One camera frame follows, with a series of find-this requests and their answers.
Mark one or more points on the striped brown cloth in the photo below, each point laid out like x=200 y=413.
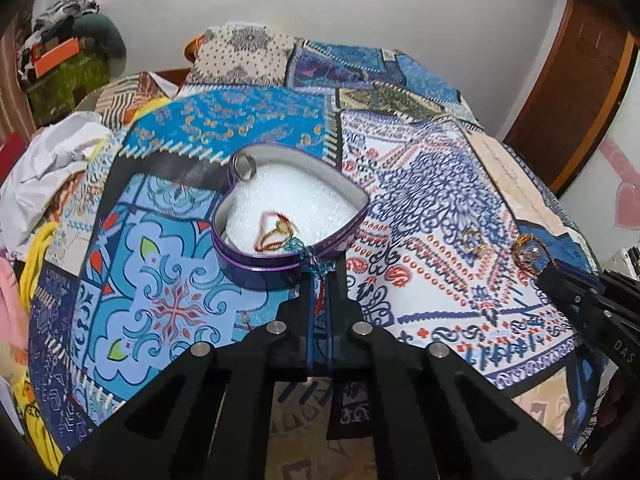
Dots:
x=122 y=97

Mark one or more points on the white panel with pink hearts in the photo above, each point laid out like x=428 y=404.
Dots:
x=612 y=190

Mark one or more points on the green patterned bag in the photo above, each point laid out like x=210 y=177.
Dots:
x=65 y=82

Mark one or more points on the purple heart-shaped jewelry box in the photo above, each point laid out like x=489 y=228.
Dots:
x=260 y=265

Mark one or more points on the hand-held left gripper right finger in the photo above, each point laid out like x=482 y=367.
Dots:
x=336 y=310

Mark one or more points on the orange box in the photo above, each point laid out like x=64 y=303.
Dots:
x=55 y=55

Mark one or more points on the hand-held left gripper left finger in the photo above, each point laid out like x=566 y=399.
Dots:
x=306 y=310

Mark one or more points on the cream patterned pillow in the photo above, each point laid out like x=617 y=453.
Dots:
x=245 y=55

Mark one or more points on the gold earring pair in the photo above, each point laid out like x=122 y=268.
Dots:
x=475 y=245

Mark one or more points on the dark green cushion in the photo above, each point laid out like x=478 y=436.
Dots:
x=102 y=35

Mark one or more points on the white foam liner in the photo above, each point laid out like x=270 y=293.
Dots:
x=295 y=195

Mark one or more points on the blue patchwork printed blanket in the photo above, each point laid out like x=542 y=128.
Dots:
x=440 y=200

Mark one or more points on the pink cloth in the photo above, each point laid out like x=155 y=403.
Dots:
x=11 y=305

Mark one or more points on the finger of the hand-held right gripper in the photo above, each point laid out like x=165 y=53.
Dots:
x=560 y=285

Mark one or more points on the white crumpled cloth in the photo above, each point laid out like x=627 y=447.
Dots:
x=50 y=155

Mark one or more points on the brown wooden door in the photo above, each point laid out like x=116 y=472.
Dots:
x=575 y=85

